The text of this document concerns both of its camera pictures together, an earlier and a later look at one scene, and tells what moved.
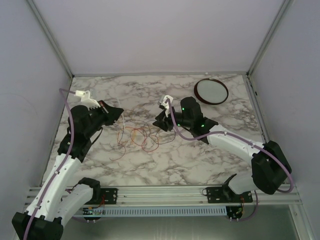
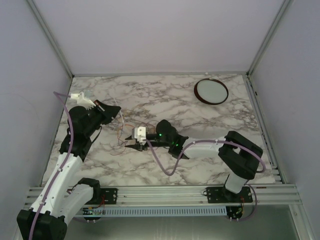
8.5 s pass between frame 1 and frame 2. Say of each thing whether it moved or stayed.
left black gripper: stayed
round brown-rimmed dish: stayed
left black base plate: stayed
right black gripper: moved
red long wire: moved
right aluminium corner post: stayed
